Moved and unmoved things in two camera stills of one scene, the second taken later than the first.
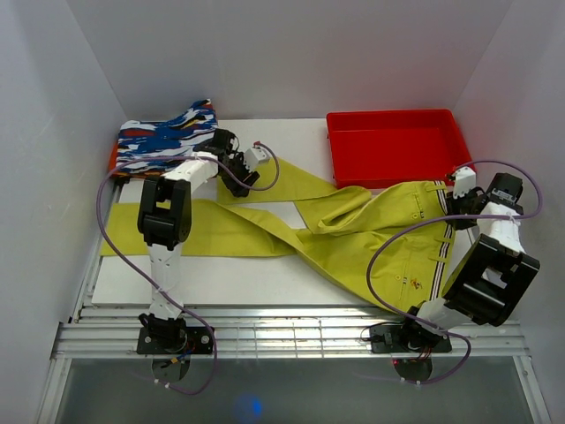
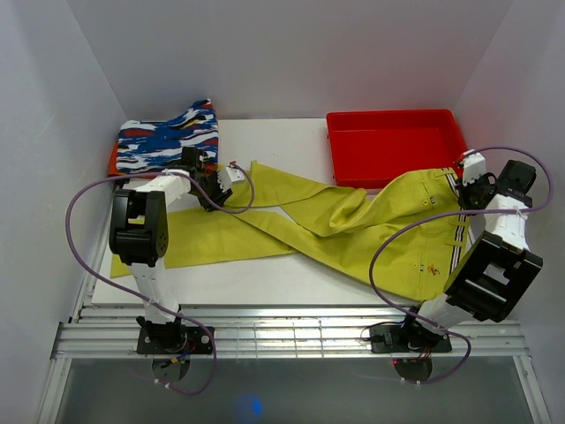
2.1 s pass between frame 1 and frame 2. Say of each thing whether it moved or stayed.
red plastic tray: stayed
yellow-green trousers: moved
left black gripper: moved
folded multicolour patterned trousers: stayed
